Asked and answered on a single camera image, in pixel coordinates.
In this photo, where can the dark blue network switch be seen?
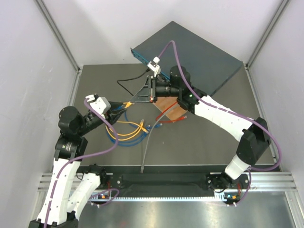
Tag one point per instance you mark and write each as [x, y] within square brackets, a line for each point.
[209, 66]

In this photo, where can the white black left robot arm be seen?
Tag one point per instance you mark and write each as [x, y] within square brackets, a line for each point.
[62, 206]

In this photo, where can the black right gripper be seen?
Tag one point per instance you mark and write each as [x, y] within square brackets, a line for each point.
[148, 92]

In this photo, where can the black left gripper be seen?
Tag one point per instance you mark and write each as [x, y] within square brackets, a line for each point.
[111, 117]

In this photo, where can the aluminium frame rail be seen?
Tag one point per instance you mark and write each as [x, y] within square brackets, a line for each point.
[263, 182]

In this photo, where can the wooden base board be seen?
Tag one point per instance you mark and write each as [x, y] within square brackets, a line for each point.
[175, 114]

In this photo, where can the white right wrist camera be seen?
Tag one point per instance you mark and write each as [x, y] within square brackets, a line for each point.
[154, 66]

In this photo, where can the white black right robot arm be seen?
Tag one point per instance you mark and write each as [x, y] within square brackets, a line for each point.
[250, 134]

